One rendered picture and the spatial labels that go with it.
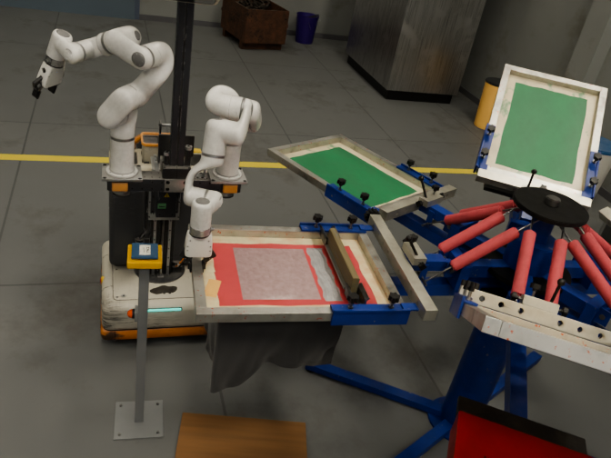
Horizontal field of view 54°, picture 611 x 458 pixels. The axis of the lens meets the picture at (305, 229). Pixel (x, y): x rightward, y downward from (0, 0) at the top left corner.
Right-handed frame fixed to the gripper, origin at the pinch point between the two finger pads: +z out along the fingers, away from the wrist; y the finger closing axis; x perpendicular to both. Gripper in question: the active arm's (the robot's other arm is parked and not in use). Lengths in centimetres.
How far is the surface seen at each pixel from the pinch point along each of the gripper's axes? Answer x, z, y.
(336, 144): -130, 3, -91
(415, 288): 21, -6, -81
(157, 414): -13, 97, 11
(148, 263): -5.3, 3.1, 17.6
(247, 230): -25.3, -0.8, -22.8
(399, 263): 5, -6, -80
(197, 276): 8.0, -1.0, 0.2
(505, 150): -79, -23, -169
